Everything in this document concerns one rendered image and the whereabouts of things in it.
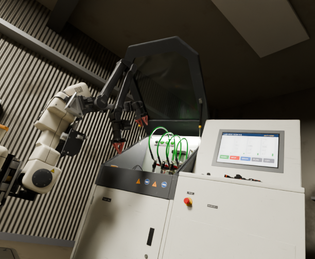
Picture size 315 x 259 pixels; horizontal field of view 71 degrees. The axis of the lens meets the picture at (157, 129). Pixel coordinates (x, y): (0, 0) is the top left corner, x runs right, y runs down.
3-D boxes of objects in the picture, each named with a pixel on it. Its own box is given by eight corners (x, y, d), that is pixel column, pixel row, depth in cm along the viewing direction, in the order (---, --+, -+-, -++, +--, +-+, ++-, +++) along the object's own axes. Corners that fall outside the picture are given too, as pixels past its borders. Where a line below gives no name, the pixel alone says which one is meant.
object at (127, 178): (98, 184, 173) (104, 165, 178) (101, 185, 176) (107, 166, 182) (168, 199, 142) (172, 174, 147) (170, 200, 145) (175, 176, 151)
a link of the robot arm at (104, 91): (117, 58, 158) (124, 53, 151) (131, 71, 165) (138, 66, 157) (87, 107, 139) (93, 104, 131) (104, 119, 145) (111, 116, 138)
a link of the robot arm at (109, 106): (98, 113, 206) (96, 101, 204) (104, 112, 210) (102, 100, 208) (127, 113, 177) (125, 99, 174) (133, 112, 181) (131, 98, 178)
